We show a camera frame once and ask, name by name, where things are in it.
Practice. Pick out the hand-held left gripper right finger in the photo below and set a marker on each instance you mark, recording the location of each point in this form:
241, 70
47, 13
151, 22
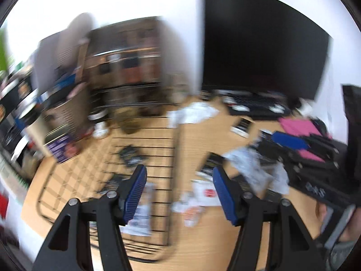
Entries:
224, 196

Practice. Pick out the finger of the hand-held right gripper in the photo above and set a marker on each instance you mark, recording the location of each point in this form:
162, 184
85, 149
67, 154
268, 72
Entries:
290, 141
272, 150

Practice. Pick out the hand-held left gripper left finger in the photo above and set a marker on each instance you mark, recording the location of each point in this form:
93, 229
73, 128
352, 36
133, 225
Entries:
134, 196

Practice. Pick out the white packet red print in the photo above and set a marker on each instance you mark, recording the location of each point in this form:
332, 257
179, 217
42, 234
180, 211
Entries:
206, 193

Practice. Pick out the white blue packet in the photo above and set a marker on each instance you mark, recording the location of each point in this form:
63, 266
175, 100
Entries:
141, 214

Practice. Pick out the black packet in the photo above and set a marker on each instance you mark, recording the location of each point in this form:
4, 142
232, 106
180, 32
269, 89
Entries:
114, 183

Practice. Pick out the clear plastic packet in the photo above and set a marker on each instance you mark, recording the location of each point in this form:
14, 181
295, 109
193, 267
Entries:
253, 166

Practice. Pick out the black box gold print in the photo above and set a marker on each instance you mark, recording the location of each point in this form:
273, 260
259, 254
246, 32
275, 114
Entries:
241, 127
210, 166
129, 153

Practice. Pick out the wooden desktop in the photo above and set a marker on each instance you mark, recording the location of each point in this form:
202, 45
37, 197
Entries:
197, 248

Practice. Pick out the pink desk mat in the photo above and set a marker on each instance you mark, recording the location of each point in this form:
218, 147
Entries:
296, 125

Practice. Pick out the white earbuds case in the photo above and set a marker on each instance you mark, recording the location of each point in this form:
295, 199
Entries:
276, 107

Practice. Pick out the black keyboard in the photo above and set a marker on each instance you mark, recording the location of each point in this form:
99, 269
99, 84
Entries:
253, 103

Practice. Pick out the small white box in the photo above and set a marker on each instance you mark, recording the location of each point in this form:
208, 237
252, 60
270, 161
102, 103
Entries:
240, 108

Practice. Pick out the small white object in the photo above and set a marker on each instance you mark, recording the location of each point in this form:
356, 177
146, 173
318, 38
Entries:
101, 131

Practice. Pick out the dark brown jar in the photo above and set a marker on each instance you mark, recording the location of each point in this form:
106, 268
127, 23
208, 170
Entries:
130, 122

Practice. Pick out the white cloth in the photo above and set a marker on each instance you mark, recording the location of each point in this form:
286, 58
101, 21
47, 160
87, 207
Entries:
191, 114

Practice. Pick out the blue purple can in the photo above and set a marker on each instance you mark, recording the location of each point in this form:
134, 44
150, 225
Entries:
60, 148

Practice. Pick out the small black jar white label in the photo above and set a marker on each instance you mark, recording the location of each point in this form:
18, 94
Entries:
97, 115

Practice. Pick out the black computer monitor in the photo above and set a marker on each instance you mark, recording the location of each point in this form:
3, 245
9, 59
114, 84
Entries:
262, 42

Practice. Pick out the dark drawer cabinet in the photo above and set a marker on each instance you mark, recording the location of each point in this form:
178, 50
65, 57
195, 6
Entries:
127, 62

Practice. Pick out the black appliance orange labels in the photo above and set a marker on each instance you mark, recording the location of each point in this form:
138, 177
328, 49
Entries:
17, 104

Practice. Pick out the grey board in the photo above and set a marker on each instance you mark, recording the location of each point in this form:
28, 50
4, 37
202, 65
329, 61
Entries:
46, 62

